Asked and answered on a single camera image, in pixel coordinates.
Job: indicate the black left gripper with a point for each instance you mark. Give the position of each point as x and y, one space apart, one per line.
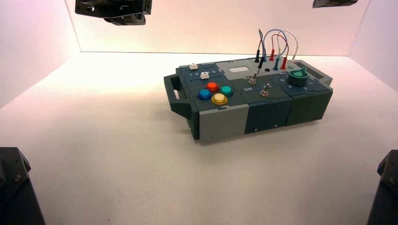
115 7

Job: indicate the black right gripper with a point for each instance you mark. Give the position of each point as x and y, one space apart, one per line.
334 2

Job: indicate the green rotary knob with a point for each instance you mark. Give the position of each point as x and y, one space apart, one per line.
298 79

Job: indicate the white slider knob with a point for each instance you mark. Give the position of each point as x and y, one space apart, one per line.
204 75
193 66

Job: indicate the small grey display screen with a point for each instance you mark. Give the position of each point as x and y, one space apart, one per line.
238 69

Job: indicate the blue round push button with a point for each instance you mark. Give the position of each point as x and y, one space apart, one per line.
204 94

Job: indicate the red round push button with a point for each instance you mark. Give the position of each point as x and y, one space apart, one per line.
212 86

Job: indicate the yellow round push button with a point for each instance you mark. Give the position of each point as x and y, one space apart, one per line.
219 98

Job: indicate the green round push button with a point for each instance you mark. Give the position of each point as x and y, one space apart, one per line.
226 90

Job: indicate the teal and grey task board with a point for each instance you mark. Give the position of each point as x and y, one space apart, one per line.
224 121

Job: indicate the metal toggle switch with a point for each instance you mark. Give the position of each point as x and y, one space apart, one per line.
264 92
252 80

